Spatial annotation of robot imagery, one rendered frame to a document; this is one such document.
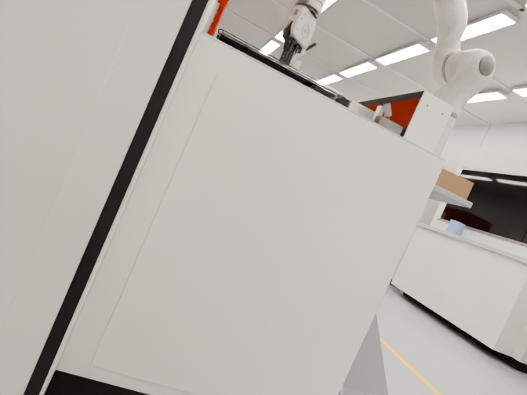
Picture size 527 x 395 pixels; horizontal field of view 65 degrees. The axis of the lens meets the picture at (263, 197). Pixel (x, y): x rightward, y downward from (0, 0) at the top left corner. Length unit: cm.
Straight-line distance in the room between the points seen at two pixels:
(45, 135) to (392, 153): 70
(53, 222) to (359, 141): 63
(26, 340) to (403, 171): 80
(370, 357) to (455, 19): 125
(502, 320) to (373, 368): 254
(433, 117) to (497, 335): 323
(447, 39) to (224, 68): 99
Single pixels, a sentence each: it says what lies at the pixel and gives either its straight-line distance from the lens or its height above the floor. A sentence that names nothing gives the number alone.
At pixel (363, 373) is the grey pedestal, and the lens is 176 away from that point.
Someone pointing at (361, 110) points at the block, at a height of 90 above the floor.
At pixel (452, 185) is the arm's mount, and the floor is 85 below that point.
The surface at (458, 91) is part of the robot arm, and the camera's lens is 162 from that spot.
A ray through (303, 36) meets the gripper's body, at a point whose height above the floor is 106.
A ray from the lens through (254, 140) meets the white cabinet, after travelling 87.
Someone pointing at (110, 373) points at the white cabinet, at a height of 10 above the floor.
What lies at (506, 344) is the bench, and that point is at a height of 16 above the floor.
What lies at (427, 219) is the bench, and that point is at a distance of 605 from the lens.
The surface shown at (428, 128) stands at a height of 88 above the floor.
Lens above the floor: 60
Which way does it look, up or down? 2 degrees down
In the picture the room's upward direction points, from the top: 24 degrees clockwise
